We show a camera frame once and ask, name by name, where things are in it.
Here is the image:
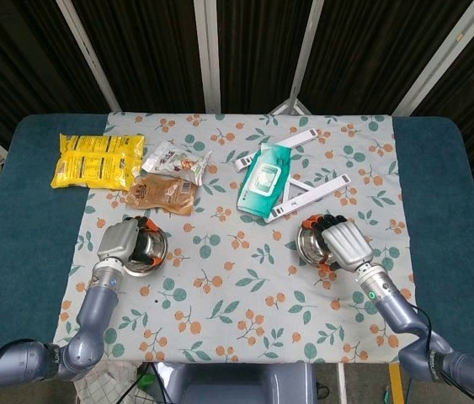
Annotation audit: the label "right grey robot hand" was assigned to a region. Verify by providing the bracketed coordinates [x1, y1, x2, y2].
[301, 213, 375, 273]

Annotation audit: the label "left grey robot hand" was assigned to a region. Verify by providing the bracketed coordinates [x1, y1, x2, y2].
[95, 215, 164, 270]

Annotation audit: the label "steel bowl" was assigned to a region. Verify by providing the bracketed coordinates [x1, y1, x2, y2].
[295, 220, 339, 268]
[123, 224, 169, 278]

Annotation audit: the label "floral tablecloth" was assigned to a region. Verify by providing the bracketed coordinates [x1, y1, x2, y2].
[52, 110, 416, 364]

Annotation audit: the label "white folding laptop stand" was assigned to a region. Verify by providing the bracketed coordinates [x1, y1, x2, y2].
[233, 127, 353, 225]

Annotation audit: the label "brown spouted sauce pouch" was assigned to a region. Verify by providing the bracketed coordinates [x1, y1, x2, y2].
[125, 173, 200, 217]

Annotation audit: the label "yellow food bag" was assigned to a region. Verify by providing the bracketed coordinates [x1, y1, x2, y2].
[58, 133, 146, 157]
[50, 150, 143, 192]

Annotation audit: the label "teal table pad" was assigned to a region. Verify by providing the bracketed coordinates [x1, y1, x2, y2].
[0, 114, 474, 364]

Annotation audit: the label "white crumpled snack bag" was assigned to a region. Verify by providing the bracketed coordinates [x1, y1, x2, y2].
[141, 140, 214, 187]

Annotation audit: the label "teal wet wipes pack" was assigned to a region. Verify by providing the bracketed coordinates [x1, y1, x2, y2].
[236, 142, 294, 218]

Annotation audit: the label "white tripod stand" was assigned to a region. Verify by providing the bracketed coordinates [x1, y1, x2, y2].
[269, 82, 318, 116]

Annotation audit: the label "grey robot torso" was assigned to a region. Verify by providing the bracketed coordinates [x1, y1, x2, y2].
[163, 361, 318, 404]

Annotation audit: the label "dark folding screen white frames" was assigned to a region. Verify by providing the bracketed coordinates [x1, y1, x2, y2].
[0, 0, 474, 214]

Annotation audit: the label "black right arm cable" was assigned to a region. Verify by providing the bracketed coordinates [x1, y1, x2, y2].
[407, 304, 439, 353]

